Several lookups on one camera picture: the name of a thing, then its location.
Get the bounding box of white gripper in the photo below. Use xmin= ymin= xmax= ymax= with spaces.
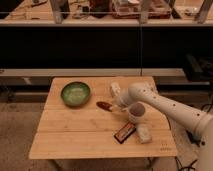
xmin=111 ymin=90 xmax=131 ymax=112

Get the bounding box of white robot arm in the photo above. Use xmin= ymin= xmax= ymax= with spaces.
xmin=110 ymin=82 xmax=213 ymax=171

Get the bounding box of green ceramic bowl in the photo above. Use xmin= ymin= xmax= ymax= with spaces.
xmin=61 ymin=81 xmax=91 ymax=107

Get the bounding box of white cup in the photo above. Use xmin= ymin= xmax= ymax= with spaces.
xmin=128 ymin=102 xmax=145 ymax=124

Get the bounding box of brown chocolate bar box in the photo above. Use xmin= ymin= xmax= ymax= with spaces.
xmin=114 ymin=122 xmax=136 ymax=144

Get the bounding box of long white packaged item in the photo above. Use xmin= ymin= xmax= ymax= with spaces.
xmin=109 ymin=81 xmax=153 ymax=145

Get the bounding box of wooden folding table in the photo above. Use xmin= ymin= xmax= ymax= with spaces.
xmin=29 ymin=77 xmax=177 ymax=159

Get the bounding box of black box at right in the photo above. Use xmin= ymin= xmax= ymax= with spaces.
xmin=183 ymin=54 xmax=213 ymax=82

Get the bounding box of long metal shelf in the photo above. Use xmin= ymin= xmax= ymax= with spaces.
xmin=0 ymin=0 xmax=213 ymax=86

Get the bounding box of black cable on floor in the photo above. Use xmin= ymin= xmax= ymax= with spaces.
xmin=174 ymin=103 xmax=213 ymax=171

